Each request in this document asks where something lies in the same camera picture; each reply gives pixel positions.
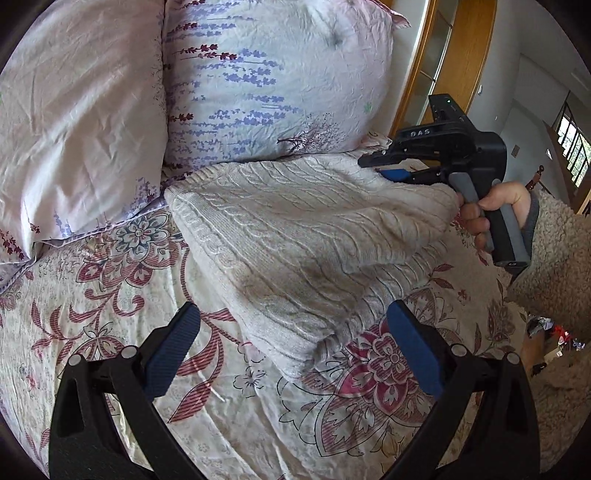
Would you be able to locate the beige cable-knit sweater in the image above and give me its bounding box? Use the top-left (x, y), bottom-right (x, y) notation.
top-left (165, 155), bottom-right (458, 380)

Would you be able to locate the lavender print pillow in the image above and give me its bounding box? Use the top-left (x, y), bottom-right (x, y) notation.
top-left (163, 1), bottom-right (409, 172)

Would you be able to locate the person's right hand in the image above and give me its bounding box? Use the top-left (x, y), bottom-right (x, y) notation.
top-left (460, 182), bottom-right (532, 244)

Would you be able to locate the floral bed quilt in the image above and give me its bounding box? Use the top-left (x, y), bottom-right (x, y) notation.
top-left (0, 131), bottom-right (530, 480)

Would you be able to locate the pink floral pillow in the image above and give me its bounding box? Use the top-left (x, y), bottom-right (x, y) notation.
top-left (1, 1), bottom-right (167, 265)

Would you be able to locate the right fleece sleeve forearm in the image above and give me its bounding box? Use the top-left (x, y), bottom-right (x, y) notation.
top-left (508, 192), bottom-right (590, 342)

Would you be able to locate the wooden cabinet with glass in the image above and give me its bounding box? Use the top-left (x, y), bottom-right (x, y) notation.
top-left (373, 1), bottom-right (497, 136)

